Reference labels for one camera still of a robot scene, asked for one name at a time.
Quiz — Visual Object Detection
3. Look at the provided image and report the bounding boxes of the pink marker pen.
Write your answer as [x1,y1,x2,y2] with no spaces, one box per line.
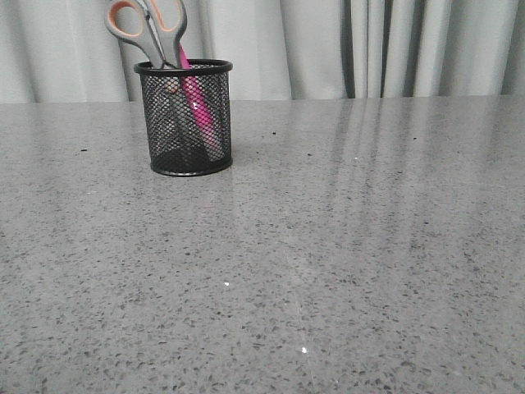
[176,44,226,162]

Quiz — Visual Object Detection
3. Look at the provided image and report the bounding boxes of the grey orange scissors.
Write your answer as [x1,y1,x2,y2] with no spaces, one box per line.
[105,1,190,70]

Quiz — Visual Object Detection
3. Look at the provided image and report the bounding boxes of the black mesh pen holder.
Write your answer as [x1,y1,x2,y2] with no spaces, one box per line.
[134,59,233,176]

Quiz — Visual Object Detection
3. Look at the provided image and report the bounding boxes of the grey curtain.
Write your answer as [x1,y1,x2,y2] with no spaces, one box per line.
[1,1,524,103]

